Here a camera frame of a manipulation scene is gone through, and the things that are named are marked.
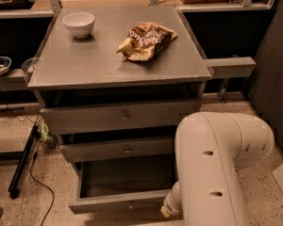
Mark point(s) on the grey bottom drawer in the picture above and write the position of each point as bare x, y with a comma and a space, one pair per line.
124, 183

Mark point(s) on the green packet in wire basket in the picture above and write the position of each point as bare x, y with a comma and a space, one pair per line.
46, 138

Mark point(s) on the grey drawer cabinet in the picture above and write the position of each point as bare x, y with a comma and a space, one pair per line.
90, 71

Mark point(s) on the grey middle drawer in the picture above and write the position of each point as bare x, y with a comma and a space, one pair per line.
118, 148

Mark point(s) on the grey side rail block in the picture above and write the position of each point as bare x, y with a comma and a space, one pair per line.
231, 67

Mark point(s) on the black metal floor bar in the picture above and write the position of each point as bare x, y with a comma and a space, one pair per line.
13, 189

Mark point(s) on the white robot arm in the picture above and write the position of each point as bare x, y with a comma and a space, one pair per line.
209, 148

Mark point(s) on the brown chip bag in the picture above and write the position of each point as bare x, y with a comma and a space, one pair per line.
144, 40

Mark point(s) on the white ceramic bowl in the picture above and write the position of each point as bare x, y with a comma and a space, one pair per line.
79, 24

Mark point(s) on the clear glass bowl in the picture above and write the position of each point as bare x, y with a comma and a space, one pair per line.
29, 65

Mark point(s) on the grey drawer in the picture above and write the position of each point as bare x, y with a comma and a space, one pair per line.
118, 148
109, 117
124, 183

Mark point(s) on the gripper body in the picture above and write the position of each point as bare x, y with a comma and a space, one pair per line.
170, 205

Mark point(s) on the blue patterned bowl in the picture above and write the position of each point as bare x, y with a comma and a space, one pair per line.
5, 63

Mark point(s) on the grey top drawer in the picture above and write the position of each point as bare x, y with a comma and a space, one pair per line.
109, 117

